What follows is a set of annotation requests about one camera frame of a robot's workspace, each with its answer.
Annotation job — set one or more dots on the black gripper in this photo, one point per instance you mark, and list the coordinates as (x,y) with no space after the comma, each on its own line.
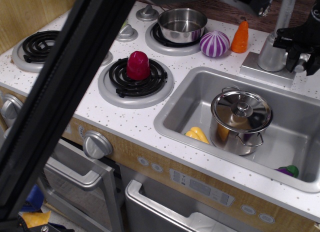
(304,38)

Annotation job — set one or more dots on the silver faucet lever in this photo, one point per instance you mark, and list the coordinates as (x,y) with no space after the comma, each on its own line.
(301,63)

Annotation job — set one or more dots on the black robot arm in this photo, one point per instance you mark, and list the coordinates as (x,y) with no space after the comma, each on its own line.
(281,196)

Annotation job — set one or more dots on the silver toy faucet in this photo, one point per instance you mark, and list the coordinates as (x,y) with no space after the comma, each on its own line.
(269,64)

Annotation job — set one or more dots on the orange toy carrot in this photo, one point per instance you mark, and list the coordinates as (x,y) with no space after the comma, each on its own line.
(241,37)

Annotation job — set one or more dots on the steel pot with lid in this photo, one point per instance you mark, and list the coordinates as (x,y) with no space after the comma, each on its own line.
(239,118)

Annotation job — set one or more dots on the purple striped toy onion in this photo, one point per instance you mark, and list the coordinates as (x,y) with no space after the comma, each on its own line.
(214,44)

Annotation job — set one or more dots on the purple green toy eggplant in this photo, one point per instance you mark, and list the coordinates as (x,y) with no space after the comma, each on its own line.
(290,170)

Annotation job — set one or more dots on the small steel saucepan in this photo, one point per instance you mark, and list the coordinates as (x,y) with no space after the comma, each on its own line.
(182,25)

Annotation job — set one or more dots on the grey toy sink basin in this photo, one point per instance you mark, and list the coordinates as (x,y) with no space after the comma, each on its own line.
(267,130)

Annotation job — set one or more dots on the yellow toy pepper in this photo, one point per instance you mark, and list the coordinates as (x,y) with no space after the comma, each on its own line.
(197,134)

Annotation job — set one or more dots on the back right black burner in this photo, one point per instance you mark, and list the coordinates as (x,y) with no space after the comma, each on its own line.
(157,42)

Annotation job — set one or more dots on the black burner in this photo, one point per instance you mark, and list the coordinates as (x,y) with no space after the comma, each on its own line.
(157,42)
(115,86)
(31,53)

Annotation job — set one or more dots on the silver stove knob back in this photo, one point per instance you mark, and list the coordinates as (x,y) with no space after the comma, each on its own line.
(147,14)

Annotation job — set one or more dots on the silver stove knob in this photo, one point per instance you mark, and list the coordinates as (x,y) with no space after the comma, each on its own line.
(147,14)
(127,34)
(107,59)

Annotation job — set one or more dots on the red toy pepper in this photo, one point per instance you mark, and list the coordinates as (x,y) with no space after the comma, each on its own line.
(138,66)

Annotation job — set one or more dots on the front right black burner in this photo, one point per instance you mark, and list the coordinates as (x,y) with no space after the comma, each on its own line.
(115,86)

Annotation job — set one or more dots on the silver dishwasher door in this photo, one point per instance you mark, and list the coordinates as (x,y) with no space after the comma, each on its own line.
(154,207)

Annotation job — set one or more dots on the silver oven dial right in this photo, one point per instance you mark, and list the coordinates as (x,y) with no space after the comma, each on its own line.
(95,145)

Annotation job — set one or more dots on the silver oven dial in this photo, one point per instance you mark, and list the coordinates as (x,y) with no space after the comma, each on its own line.
(11,107)
(95,145)

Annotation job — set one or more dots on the silver oven door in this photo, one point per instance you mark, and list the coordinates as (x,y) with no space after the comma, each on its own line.
(87,191)

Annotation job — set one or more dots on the front left black burner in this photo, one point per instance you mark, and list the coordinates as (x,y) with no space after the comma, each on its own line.
(31,53)

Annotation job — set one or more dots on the silver oven dial left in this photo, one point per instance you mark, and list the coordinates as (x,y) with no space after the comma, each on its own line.
(11,107)

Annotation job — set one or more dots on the blue object on floor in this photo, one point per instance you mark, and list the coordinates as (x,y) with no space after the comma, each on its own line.
(34,200)

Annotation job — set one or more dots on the yellow object on floor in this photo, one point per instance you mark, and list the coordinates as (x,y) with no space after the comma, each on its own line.
(34,219)

